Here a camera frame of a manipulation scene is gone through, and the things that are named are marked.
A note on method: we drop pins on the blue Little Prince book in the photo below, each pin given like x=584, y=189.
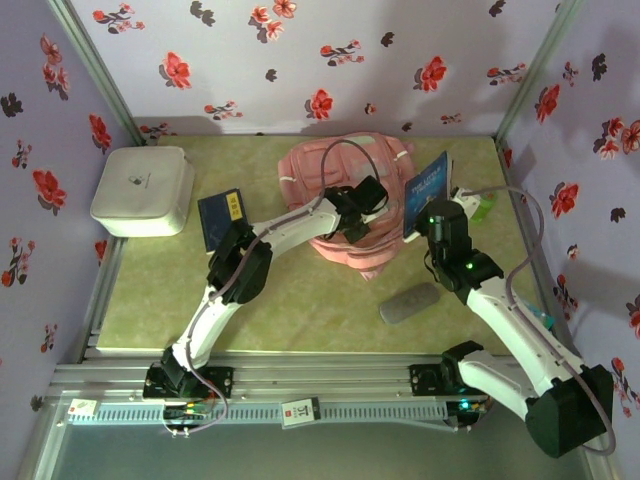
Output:
x=427, y=190

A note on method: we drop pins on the pink backpack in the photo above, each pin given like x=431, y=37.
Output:
x=310, y=175

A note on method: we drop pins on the grey pencil case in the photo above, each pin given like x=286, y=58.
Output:
x=409, y=304

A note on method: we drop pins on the dark blue notebook yellow label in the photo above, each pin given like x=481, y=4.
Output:
x=217, y=215

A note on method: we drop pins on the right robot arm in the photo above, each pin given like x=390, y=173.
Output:
x=520, y=325

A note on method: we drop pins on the green plastic bottle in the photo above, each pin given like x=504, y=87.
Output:
x=486, y=207

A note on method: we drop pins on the green marbled table mat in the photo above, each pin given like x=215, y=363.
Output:
x=310, y=310

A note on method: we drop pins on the white label card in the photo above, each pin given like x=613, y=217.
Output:
x=300, y=411

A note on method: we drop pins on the white storage box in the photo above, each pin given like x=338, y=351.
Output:
x=140, y=190

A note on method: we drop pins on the small white red box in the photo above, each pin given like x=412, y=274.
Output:
x=82, y=409

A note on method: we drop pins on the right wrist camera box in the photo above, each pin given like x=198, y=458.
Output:
x=466, y=196

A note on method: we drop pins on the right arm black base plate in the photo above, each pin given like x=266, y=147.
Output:
x=425, y=380

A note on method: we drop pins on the aluminium mounting rail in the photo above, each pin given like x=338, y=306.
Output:
x=325, y=380

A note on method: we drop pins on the aluminium corner post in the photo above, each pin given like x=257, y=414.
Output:
x=95, y=70
x=537, y=65

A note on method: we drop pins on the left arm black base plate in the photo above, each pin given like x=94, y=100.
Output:
x=220, y=382

